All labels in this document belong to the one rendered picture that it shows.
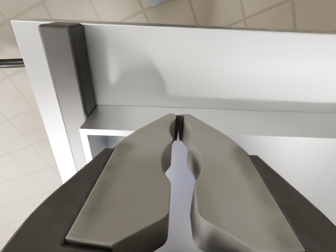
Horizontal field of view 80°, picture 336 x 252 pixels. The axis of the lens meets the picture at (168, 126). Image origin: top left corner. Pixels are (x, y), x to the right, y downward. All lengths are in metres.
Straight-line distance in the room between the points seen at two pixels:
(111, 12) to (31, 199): 1.51
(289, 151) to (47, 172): 1.60
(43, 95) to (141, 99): 0.07
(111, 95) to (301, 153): 0.16
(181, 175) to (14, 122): 1.39
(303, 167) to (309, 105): 0.06
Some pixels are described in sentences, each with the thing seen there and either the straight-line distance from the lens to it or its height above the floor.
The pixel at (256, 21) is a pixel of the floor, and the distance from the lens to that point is 1.08.
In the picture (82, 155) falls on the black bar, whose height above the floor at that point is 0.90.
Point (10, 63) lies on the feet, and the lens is 1.20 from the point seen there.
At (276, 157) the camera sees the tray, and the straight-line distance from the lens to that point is 0.20.
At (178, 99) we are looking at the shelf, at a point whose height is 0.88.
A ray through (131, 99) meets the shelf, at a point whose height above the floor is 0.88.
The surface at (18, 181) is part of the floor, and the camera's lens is 1.88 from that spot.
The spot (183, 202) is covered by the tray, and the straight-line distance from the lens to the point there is 0.22.
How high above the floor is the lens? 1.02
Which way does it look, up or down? 59 degrees down
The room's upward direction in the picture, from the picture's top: 176 degrees counter-clockwise
